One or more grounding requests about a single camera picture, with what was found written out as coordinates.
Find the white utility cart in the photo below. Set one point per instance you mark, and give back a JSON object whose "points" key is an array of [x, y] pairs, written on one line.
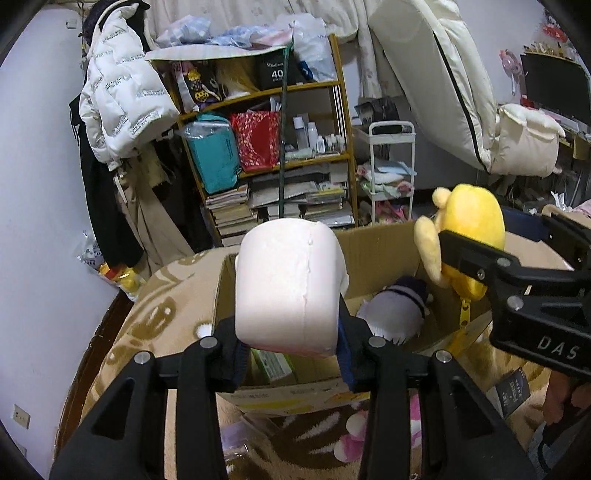
{"points": [[388, 178]]}

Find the yellow toy by wall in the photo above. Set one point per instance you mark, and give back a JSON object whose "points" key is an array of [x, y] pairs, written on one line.
{"points": [[124, 277]]}

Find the beige flower pattern blanket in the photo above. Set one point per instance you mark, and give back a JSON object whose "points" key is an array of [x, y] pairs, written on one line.
{"points": [[175, 308]]}

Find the teal gift bag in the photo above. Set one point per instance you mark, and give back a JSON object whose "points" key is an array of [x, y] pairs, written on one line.
{"points": [[213, 149]]}

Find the green pole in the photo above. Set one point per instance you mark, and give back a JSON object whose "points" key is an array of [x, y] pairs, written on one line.
{"points": [[283, 125]]}

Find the open cardboard box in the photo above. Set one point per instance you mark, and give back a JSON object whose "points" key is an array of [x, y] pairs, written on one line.
{"points": [[376, 257]]}

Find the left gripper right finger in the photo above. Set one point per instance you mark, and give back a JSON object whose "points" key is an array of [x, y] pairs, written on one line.
{"points": [[463, 435]]}

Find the black monitor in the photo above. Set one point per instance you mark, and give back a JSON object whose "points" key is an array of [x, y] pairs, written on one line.
{"points": [[557, 84]]}

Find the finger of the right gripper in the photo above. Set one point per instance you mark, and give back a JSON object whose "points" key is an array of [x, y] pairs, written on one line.
{"points": [[480, 267]]}

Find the yellow bear plush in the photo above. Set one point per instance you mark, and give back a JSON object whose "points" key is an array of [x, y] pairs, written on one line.
{"points": [[471, 211]]}

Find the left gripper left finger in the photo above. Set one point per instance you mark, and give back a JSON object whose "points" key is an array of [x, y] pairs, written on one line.
{"points": [[123, 435]]}

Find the black hanging coat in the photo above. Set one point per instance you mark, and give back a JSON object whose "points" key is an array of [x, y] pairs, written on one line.
{"points": [[115, 238]]}

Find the white puffer jacket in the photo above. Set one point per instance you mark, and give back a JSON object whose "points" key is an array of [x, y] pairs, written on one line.
{"points": [[123, 103]]}

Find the cream folding floor chair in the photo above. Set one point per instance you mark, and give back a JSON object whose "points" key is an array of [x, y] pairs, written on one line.
{"points": [[438, 66]]}

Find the purple hooded plush doll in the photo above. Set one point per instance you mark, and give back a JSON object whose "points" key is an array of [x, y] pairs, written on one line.
{"points": [[398, 312]]}

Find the green tissue pack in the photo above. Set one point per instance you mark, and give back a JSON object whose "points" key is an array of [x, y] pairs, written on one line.
{"points": [[274, 368]]}

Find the pink white plush toy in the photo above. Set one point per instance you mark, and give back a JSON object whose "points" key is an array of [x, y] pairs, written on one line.
{"points": [[349, 447]]}

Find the wooden bookshelf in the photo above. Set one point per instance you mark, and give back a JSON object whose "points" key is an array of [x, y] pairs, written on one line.
{"points": [[320, 166]]}

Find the red gift bag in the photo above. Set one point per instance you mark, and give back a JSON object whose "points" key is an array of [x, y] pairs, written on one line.
{"points": [[257, 134]]}

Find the pale pink plush cushion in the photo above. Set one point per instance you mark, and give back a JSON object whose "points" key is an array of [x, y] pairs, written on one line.
{"points": [[290, 275]]}

